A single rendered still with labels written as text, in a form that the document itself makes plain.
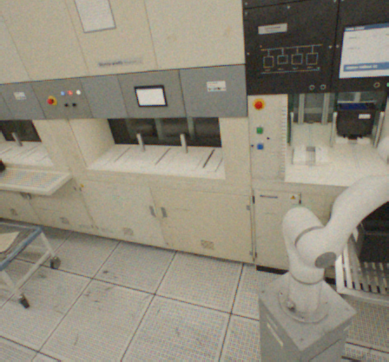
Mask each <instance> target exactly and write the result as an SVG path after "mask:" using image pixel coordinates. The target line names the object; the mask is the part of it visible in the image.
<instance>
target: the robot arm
mask: <svg viewBox="0 0 389 362"><path fill-rule="evenodd" d="M377 153H378V156H379V158H380V159H381V160H382V161H383V162H384V163H386V164H387V165H389V135H388V136H386V137H385V138H383V139H382V140H381V141H380V143H379V145H378V147H377ZM387 201H389V174H385V175H370V176H366V177H363V178H361V179H360V180H358V181H356V182H355V183H353V184H352V185H350V186H349V188H347V189H346V190H345V191H344V192H343V193H342V194H340V196H339V197H338V198H337V199H336V201H335V202H334V204H333V213H332V217H331V219H330V221H329V222H328V223H327V225H326V226H325V227H324V226H323V225H322V223H321V222H320V220H319V219H318V218H317V217H316V215H315V214H314V213H313V212H311V211H310V210H309V209H307V208H305V207H294V208H292V209H290V210H288V211H287V214H286V216H285V218H284V221H283V234H284V239H285V245H286V249H287V254H288V257H289V279H288V282H287V283H286V284H284V285H283V286H282V287H281V289H280V296H279V302H280V306H281V308H282V309H283V311H284V312H285V313H286V314H287V315H288V316H289V317H290V318H293V319H295V320H297V321H299V322H302V323H308V324H311V323H316V322H319V321H321V320H322V319H324V318H325V315H326V314H327V311H328V300H327V298H326V294H325V292H324V291H323V290H322V289H321V288H322V282H323V276H324V269H325V268H328V267H330V266H331V265H332V264H333V263H334V262H335V261H336V260H337V259H338V258H339V257H340V255H341V253H342V252H343V251H344V249H345V247H346V242H347V240H348V238H349V236H350V234H352V232H353V230H354V228H356V227H357V226H358V225H359V223H360V222H361V221H362V219H363V218H364V217H367V215H369V214H370V213H371V212H373V211H374V210H376V209H377V207H379V206H381V205H382V204H384V203H385V202H387Z"/></svg>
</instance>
